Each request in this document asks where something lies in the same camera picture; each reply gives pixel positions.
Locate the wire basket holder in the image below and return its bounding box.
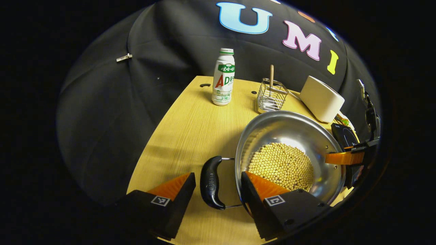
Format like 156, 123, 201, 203
256, 78, 290, 114

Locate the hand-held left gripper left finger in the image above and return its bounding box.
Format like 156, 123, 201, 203
115, 172, 197, 241

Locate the black induction cooktop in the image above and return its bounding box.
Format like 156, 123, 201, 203
331, 123, 359, 151

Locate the black backdrop cloth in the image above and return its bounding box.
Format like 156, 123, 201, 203
56, 0, 380, 209

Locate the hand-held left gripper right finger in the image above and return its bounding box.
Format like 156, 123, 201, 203
241, 171, 331, 241

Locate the sandwich with lettuce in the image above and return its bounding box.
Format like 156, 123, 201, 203
335, 113, 355, 130

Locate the white toaster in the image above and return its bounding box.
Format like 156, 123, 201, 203
299, 75, 345, 124

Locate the pile of yellow soybeans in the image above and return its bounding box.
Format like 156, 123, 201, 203
247, 143, 315, 192

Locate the white drink bottle green label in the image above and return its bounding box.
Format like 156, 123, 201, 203
211, 48, 236, 107

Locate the steel pot with black handles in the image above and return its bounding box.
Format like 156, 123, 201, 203
200, 110, 347, 210

